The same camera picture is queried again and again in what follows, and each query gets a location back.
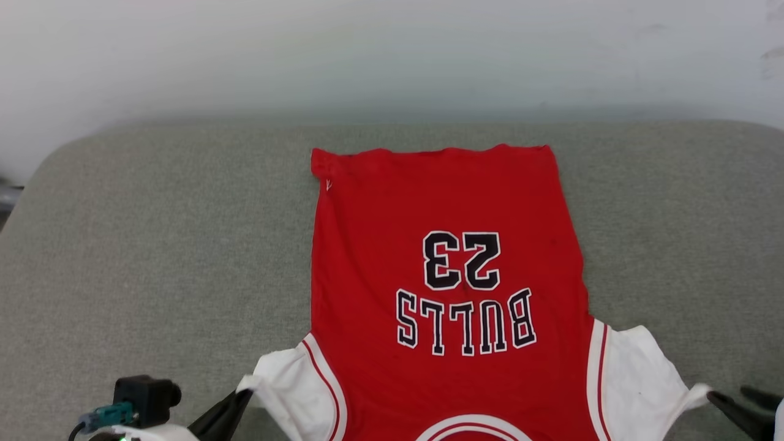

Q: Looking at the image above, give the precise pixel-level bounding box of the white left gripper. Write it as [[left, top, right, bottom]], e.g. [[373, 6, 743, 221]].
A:
[[86, 390, 254, 441]]

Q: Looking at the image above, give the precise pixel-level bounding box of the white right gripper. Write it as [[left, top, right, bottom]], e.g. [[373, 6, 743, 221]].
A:
[[707, 386, 784, 441]]

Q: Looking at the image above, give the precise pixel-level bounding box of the red Bulls basketball jersey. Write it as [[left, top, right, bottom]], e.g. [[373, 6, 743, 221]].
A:
[[236, 144, 714, 441]]

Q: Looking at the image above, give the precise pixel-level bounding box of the grey fabric sofa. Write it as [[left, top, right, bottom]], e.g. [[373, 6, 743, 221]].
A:
[[0, 119, 784, 441]]

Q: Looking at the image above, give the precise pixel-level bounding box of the teal cable connector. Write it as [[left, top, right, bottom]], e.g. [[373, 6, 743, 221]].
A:
[[78, 402, 137, 433]]

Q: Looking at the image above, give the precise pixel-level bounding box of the grey metal frame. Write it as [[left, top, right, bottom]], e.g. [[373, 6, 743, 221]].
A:
[[0, 179, 25, 216]]

